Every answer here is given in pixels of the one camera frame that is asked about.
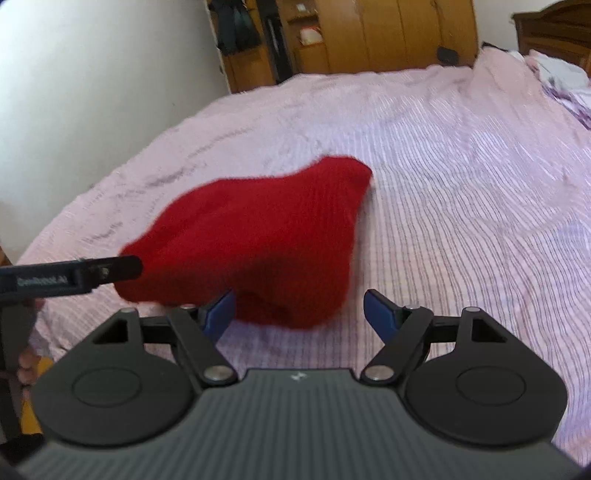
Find red knitted sweater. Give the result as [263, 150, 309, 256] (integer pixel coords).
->
[115, 156, 374, 329]

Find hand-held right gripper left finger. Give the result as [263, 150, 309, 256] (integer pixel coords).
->
[92, 291, 239, 387]

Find wooden wardrobe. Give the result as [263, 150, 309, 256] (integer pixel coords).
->
[208, 0, 479, 94]

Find dark hanging clothes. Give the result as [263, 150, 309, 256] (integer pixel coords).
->
[215, 0, 262, 57]

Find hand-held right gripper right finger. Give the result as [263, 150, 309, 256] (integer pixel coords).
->
[360, 289, 509, 387]

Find person's left hand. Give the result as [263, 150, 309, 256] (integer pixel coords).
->
[17, 298, 47, 389]

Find dark wooden headboard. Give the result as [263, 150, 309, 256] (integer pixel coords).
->
[512, 0, 591, 77]

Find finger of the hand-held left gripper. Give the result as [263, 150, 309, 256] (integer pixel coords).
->
[79, 255, 143, 288]

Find purple white pillow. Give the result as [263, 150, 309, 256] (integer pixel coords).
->
[529, 48, 591, 131]

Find bed with pink checked sheet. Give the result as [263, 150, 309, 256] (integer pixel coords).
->
[16, 48, 591, 462]

